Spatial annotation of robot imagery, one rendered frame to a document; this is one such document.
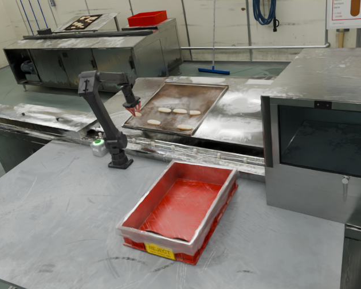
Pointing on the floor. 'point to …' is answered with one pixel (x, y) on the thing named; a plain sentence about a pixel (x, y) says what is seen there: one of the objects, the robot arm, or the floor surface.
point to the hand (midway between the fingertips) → (136, 113)
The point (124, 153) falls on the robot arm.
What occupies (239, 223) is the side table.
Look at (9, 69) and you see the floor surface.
